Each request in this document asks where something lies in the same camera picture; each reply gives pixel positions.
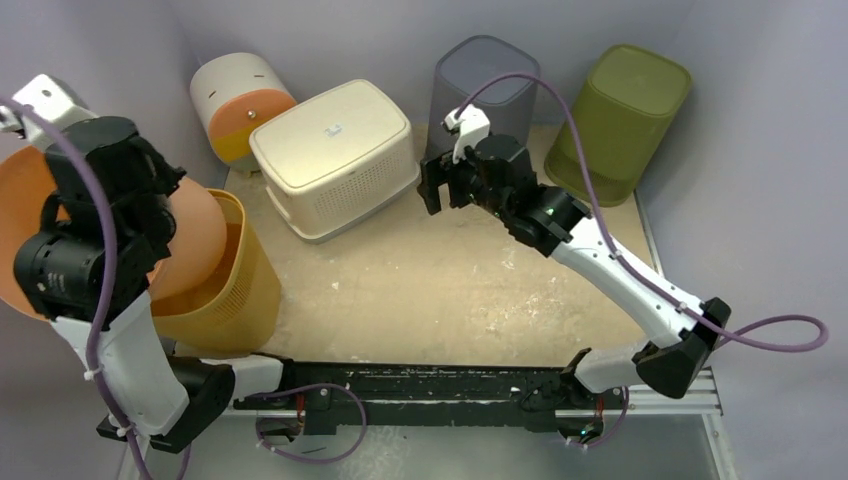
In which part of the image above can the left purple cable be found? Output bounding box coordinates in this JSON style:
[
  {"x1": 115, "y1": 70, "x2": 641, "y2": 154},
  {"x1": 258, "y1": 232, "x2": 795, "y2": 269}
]
[{"x1": 0, "y1": 95, "x2": 368, "y2": 480}]

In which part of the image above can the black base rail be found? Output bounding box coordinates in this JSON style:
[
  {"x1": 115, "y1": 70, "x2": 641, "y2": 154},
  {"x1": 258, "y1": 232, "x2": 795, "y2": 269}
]
[{"x1": 234, "y1": 360, "x2": 624, "y2": 436}]

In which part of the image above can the orange plastic basin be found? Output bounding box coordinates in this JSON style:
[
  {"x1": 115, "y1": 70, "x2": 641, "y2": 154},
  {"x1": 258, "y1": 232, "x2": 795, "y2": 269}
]
[{"x1": 1, "y1": 147, "x2": 227, "y2": 321}]

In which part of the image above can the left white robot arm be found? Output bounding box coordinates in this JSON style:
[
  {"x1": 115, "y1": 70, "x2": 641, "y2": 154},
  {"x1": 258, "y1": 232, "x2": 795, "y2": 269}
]
[{"x1": 12, "y1": 116, "x2": 298, "y2": 454}]

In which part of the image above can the green plastic basket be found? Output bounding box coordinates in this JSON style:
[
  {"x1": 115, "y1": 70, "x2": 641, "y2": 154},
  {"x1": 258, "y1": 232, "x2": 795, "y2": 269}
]
[{"x1": 570, "y1": 44, "x2": 693, "y2": 207}]

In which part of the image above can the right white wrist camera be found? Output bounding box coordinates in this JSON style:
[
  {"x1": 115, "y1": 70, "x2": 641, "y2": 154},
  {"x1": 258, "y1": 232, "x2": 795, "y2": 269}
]
[{"x1": 443, "y1": 104, "x2": 491, "y2": 164}]

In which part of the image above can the grey plastic basket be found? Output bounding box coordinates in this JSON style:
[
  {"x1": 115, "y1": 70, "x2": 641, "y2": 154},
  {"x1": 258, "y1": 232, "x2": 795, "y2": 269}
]
[{"x1": 424, "y1": 35, "x2": 541, "y2": 158}]

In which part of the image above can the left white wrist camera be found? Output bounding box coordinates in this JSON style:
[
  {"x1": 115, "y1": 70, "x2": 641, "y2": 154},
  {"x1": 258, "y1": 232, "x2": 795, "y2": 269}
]
[{"x1": 1, "y1": 74, "x2": 98, "y2": 153}]

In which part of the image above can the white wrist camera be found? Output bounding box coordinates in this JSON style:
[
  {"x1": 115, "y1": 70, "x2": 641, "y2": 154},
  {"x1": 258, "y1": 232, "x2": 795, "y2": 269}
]
[
  {"x1": 1, "y1": 74, "x2": 98, "y2": 153},
  {"x1": 443, "y1": 104, "x2": 491, "y2": 164}
]

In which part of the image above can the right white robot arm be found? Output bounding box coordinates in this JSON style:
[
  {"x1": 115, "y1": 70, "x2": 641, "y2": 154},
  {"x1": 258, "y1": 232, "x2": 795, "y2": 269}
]
[{"x1": 417, "y1": 134, "x2": 731, "y2": 407}]

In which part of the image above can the white plastic basket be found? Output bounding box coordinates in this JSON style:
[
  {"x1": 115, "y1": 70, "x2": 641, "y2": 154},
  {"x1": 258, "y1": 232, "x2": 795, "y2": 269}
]
[{"x1": 248, "y1": 79, "x2": 420, "y2": 243}]

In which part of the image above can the white mini drawer cabinet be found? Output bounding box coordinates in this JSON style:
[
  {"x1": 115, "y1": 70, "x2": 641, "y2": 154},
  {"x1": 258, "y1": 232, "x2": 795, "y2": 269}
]
[{"x1": 189, "y1": 52, "x2": 297, "y2": 175}]

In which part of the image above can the yellow plastic basket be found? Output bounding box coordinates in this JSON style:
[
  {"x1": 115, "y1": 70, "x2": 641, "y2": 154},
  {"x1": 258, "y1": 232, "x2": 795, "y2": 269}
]
[{"x1": 151, "y1": 189, "x2": 282, "y2": 354}]

